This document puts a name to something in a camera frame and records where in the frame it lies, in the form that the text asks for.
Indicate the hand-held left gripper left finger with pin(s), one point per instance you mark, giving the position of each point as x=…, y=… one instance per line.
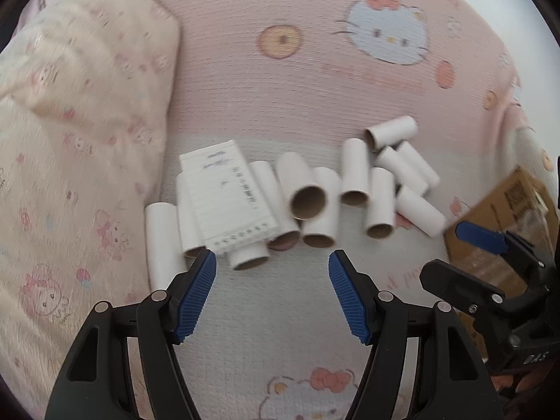
x=197, y=297

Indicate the pile of white paper tubes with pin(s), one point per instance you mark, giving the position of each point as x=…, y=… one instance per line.
x=380, y=201

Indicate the pink printed blanket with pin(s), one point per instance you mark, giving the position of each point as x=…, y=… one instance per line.
x=271, y=96

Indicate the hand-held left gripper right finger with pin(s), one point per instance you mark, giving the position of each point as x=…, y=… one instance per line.
x=348, y=297

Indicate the white spiral notepad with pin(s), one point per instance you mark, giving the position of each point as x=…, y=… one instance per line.
x=223, y=192

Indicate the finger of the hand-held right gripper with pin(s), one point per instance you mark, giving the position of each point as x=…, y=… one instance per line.
x=481, y=237
x=455, y=282

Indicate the brown cardboard box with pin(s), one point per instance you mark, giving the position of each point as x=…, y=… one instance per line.
x=485, y=210

